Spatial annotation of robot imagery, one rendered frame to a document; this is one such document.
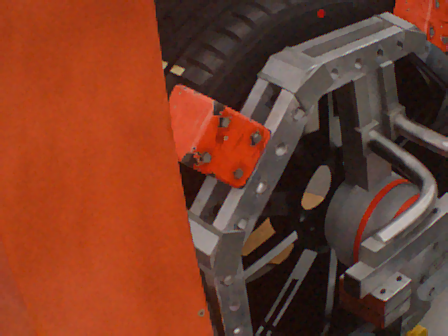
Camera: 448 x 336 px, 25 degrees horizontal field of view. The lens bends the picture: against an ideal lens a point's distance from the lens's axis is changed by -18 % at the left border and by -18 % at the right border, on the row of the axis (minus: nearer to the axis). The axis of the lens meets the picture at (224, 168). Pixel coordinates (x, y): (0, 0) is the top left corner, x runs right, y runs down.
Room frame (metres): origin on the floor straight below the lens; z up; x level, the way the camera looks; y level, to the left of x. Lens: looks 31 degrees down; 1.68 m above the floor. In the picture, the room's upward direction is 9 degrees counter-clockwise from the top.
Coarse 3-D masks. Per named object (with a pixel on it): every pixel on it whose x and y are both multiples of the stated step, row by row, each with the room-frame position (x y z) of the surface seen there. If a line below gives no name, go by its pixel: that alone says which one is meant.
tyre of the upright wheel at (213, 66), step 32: (160, 0) 1.32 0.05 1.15; (192, 0) 1.28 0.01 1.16; (224, 0) 1.25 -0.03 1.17; (256, 0) 1.22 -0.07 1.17; (288, 0) 1.21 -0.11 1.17; (320, 0) 1.24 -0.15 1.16; (352, 0) 1.27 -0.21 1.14; (384, 0) 1.31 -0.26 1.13; (160, 32) 1.24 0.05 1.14; (192, 32) 1.20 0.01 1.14; (224, 32) 1.18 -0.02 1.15; (256, 32) 1.17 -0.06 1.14; (288, 32) 1.20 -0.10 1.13; (320, 32) 1.23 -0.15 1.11; (192, 64) 1.16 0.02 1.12; (224, 64) 1.15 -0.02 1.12; (256, 64) 1.17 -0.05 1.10; (224, 96) 1.14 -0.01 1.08; (192, 192) 1.11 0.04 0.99
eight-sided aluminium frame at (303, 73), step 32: (352, 32) 1.21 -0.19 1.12; (384, 32) 1.20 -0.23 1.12; (416, 32) 1.22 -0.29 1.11; (288, 64) 1.13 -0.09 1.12; (320, 64) 1.11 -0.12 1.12; (352, 64) 1.15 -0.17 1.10; (416, 64) 1.29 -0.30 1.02; (256, 96) 1.12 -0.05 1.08; (288, 96) 1.09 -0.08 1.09; (320, 96) 1.11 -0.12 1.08; (288, 128) 1.08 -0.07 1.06; (288, 160) 1.08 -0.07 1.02; (224, 192) 1.08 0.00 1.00; (256, 192) 1.05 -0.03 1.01; (192, 224) 1.06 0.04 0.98; (224, 224) 1.03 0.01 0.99; (224, 256) 1.02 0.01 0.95; (224, 288) 1.02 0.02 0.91; (224, 320) 1.02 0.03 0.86; (416, 320) 1.21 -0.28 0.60
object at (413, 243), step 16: (432, 208) 0.99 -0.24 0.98; (432, 224) 0.96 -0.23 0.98; (400, 240) 0.94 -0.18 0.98; (416, 240) 0.94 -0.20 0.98; (432, 240) 0.96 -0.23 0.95; (400, 256) 0.93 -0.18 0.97; (352, 272) 0.91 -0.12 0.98; (368, 272) 0.90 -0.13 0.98; (384, 272) 0.91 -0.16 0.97; (352, 288) 0.90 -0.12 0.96; (368, 288) 0.90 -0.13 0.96
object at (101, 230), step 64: (0, 0) 0.59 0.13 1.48; (64, 0) 0.62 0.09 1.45; (128, 0) 0.65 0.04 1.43; (0, 64) 0.59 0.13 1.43; (64, 64) 0.62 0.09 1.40; (128, 64) 0.64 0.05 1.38; (0, 128) 0.58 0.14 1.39; (64, 128) 0.61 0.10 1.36; (128, 128) 0.64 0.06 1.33; (0, 192) 0.58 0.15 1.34; (64, 192) 0.61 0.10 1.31; (128, 192) 0.63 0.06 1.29; (0, 256) 0.59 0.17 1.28; (64, 256) 0.60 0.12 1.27; (128, 256) 0.63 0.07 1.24; (192, 256) 0.66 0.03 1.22; (0, 320) 0.68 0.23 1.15; (64, 320) 0.59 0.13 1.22; (128, 320) 0.62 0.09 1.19; (192, 320) 0.65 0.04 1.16
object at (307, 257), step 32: (416, 96) 1.40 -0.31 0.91; (320, 128) 1.26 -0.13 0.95; (320, 160) 1.24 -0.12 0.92; (288, 192) 1.21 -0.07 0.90; (288, 224) 1.22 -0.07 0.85; (320, 224) 1.28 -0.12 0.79; (256, 256) 1.18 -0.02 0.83; (288, 256) 1.22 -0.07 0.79; (320, 256) 1.43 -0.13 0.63; (256, 288) 1.39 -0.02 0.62; (288, 288) 1.21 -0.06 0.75; (320, 288) 1.25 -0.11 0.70; (256, 320) 1.18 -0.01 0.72; (288, 320) 1.28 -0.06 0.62; (320, 320) 1.24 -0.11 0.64; (352, 320) 1.25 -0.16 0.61
